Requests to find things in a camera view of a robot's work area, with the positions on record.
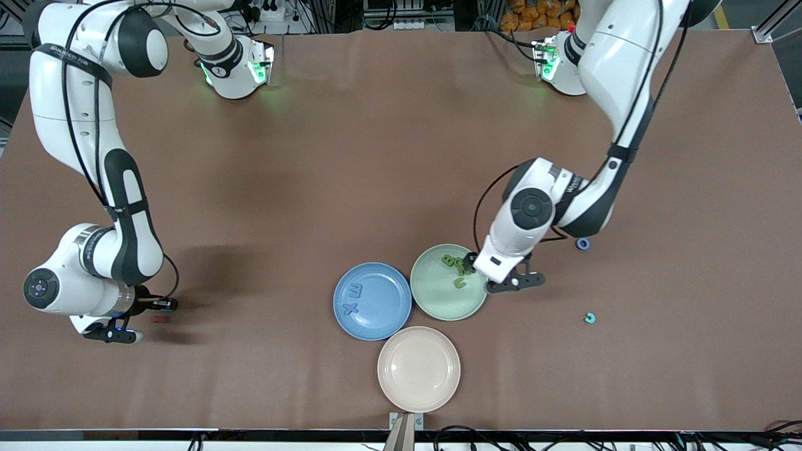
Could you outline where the green plate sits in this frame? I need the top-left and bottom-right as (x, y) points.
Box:
(410, 244), (489, 321)

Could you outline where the blue plate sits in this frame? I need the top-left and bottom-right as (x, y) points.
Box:
(333, 262), (413, 341)

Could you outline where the beige plate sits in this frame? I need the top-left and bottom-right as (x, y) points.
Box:
(377, 326), (461, 413)

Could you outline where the brown table cover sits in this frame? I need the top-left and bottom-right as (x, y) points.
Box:
(0, 28), (802, 433)

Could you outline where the bag of oranges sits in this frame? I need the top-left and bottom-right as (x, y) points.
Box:
(499, 0), (580, 32)

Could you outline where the power strip with black plugs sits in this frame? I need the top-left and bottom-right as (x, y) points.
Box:
(241, 0), (286, 23)

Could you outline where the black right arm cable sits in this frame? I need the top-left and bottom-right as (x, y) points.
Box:
(63, 3), (180, 301)

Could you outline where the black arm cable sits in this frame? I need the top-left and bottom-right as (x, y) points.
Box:
(473, 0), (693, 254)
(63, 3), (180, 301)

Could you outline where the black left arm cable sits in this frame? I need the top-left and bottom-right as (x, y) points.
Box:
(473, 0), (693, 254)

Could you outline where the metal bracket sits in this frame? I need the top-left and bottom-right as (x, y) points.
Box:
(383, 412), (424, 451)

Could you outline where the aluminium frame profile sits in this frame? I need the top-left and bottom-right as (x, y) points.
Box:
(752, 0), (802, 44)

